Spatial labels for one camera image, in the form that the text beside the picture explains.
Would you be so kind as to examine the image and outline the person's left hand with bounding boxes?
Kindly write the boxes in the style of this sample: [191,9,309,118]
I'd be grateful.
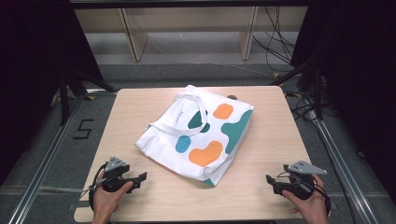
[92,170,134,218]

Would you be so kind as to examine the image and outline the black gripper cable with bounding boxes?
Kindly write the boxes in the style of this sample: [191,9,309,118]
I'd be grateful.
[88,161,108,213]
[313,182,332,217]

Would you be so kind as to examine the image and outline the aluminium floor rail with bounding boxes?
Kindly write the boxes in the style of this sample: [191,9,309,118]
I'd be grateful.
[7,88,119,224]
[305,109,380,224]

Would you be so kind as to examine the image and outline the white tote bag colourful blobs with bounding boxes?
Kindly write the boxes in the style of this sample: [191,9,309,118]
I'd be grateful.
[134,84,255,188]

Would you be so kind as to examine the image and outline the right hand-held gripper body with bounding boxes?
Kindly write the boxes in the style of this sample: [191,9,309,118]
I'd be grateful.
[277,160,329,201]

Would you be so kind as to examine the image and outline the black curtain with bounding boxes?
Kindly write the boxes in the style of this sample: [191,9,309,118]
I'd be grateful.
[290,0,396,197]
[0,0,105,187]

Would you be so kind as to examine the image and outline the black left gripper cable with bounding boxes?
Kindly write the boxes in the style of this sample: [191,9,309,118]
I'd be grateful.
[88,161,108,213]

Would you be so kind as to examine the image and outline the person's right hand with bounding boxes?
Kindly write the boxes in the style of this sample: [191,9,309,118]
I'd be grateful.
[281,173,330,224]

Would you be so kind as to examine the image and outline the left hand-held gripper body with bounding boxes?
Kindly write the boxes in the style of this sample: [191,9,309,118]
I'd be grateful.
[102,156,138,193]

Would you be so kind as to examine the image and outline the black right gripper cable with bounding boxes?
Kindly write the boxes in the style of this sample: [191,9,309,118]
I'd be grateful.
[313,182,332,217]

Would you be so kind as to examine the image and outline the tangled black cables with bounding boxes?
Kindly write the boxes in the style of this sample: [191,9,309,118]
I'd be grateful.
[285,89,319,122]

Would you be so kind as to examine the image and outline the black floor cables bundle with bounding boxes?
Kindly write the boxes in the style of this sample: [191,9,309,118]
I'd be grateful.
[251,6,297,73]

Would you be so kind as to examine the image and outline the black metal stand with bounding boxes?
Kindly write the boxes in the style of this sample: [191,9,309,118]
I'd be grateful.
[58,66,117,126]
[268,57,324,121]

